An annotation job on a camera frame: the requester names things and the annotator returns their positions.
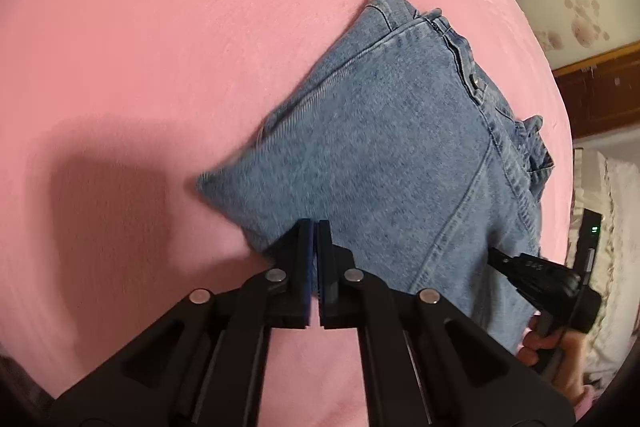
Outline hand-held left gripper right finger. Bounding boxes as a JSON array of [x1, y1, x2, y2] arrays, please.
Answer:
[[317, 219, 576, 427]]

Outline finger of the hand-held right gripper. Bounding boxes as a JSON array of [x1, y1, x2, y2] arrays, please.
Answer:
[[487, 247, 540, 304]]

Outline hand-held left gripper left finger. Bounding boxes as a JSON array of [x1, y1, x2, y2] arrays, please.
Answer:
[[50, 218, 317, 427]]

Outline blue denim jeans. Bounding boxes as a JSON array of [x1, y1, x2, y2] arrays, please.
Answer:
[[196, 0, 557, 356]]

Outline person's right hand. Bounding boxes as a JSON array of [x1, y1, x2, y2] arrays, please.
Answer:
[[516, 314, 592, 397]]

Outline white lace cloth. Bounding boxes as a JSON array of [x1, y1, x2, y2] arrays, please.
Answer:
[[572, 149, 640, 389]]

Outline dark wooden furniture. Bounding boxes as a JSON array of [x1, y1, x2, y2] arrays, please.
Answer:
[[552, 47, 640, 140]]

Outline pink blanket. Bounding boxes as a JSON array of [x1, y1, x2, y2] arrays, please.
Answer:
[[0, 0, 575, 427]]

